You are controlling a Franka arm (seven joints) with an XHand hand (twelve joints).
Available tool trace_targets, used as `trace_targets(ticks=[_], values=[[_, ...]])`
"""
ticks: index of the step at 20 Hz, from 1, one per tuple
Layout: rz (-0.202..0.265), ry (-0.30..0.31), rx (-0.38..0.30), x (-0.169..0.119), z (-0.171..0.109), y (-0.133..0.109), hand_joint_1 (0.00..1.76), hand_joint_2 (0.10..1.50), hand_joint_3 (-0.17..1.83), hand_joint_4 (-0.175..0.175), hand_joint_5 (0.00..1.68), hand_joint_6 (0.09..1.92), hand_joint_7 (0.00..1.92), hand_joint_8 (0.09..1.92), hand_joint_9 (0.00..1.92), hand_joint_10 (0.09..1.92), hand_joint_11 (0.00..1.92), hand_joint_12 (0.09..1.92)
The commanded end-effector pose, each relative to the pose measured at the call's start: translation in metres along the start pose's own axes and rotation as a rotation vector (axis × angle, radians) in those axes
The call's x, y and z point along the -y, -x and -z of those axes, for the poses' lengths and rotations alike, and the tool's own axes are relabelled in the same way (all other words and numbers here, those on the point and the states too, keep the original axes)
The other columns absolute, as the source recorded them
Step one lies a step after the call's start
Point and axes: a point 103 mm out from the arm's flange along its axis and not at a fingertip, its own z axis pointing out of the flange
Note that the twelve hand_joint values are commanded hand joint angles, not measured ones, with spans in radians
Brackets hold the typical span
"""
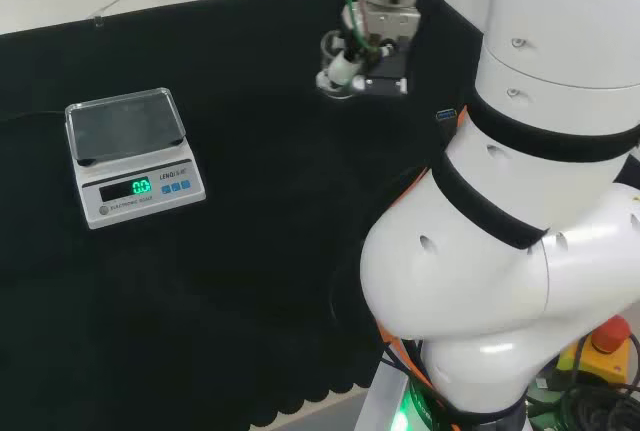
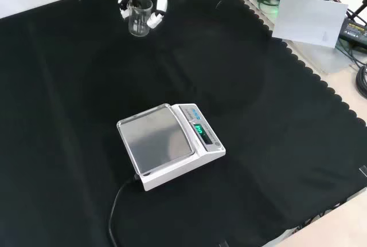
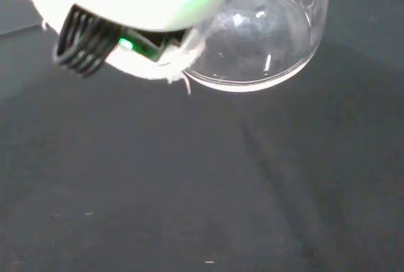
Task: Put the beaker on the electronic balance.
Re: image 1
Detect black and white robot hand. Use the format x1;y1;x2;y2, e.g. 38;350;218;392
315;1;420;99

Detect orange cable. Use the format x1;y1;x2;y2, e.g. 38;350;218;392
373;104;469;431

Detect small clear glass beaker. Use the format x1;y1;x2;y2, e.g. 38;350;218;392
318;29;362;101

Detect white electronic balance steel pan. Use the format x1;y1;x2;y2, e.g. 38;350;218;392
64;86;207;230

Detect green cable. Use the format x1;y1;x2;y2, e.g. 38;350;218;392
338;0;381;52

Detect yellow stop button box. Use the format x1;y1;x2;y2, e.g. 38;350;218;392
553;314;634;386

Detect black bench cloth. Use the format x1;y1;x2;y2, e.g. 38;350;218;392
0;0;491;429

